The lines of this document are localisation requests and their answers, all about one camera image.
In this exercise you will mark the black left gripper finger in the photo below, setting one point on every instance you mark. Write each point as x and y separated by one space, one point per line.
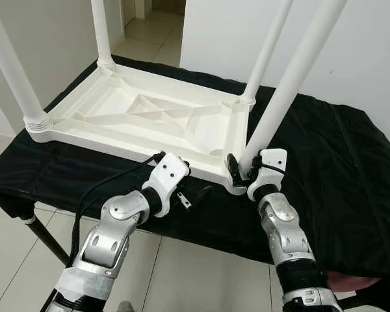
184 164
203 192

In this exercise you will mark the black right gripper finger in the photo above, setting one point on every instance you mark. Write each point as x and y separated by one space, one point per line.
234 170

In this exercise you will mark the white plastic table top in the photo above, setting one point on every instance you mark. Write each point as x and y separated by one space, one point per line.
117 97

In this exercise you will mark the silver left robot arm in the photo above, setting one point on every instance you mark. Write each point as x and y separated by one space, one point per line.
107 237

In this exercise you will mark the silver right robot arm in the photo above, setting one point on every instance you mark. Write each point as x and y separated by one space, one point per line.
286 227

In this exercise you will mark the black cloth table cover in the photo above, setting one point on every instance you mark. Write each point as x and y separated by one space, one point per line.
344 169

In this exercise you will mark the grey left robot foot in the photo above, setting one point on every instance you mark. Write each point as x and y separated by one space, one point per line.
125 307

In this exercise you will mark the black metal table leg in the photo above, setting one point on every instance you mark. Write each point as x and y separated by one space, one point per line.
363 300
49 242

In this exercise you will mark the pink cushion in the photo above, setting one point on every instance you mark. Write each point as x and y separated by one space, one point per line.
354 281

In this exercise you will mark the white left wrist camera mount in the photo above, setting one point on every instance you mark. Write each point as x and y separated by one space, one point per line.
168 172

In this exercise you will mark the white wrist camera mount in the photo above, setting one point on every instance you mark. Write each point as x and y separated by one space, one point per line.
273 159
168 172

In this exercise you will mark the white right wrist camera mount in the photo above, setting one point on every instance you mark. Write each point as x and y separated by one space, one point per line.
273 159

